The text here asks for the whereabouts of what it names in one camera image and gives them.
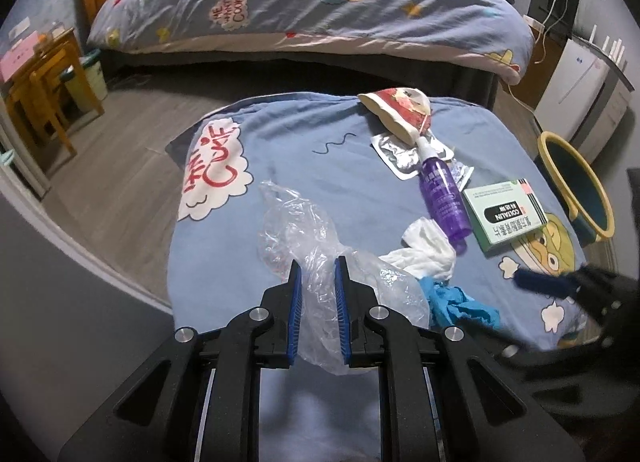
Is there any wooden chair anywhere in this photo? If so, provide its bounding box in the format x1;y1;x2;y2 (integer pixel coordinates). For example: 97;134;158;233
6;42;107;159

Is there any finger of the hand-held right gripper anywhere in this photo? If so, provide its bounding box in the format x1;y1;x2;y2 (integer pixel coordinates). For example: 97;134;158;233
512;267;581;301

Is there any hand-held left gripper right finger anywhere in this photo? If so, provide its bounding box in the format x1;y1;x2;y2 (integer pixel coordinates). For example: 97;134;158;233
332;255;586;462

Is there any clear plastic bag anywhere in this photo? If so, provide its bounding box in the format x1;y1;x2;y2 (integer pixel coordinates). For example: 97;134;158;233
256;181;432;376

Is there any teal bin with yellow rim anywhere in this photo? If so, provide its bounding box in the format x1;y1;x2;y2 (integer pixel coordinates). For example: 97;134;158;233
537;131;615;243

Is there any green and white medicine box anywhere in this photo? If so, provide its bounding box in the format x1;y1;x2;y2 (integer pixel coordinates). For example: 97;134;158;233
462;178;549;257

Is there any pink box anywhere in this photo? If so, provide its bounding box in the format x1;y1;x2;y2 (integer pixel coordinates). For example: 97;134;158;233
0;32;44;83

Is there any white air purifier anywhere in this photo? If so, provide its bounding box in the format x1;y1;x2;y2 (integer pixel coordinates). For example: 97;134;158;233
532;36;634;163

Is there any red and white snack bag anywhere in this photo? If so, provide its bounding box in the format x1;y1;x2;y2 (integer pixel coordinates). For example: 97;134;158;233
357;86;432;145

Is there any small clear wrapper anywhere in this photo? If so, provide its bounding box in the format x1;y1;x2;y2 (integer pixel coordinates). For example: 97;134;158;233
446;162;474;189

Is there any white tissue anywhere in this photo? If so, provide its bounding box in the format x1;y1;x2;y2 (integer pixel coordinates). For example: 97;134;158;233
380;216;459;279

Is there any white router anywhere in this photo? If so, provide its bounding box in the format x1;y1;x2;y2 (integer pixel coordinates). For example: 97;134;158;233
587;24;632;73

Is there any silver foil packet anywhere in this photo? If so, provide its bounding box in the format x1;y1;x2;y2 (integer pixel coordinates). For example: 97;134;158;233
371;132;454;182

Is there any white cable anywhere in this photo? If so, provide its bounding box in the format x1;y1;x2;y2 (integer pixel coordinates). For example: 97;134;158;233
499;0;577;113

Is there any white trash can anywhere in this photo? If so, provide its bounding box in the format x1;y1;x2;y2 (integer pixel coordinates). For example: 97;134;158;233
61;54;110;113

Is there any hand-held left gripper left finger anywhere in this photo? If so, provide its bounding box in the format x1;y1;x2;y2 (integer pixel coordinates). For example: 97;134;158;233
57;259;304;462

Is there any purple spray bottle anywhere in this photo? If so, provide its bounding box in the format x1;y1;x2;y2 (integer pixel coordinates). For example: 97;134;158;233
412;134;472;255

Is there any bed with cartoon duvet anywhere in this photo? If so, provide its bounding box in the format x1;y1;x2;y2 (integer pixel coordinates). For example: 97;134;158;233
87;0;534;87

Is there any wooden desk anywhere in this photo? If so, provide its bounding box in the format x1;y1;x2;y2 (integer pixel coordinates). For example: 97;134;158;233
0;26;84;108

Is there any black monitor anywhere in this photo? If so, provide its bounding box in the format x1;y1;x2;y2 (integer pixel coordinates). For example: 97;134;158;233
527;0;584;48

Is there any blue glove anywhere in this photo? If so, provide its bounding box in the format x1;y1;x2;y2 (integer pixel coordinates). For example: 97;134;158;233
417;277;502;333

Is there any wooden side cabinet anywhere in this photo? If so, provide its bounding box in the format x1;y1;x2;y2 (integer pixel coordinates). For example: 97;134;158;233
494;16;567;111

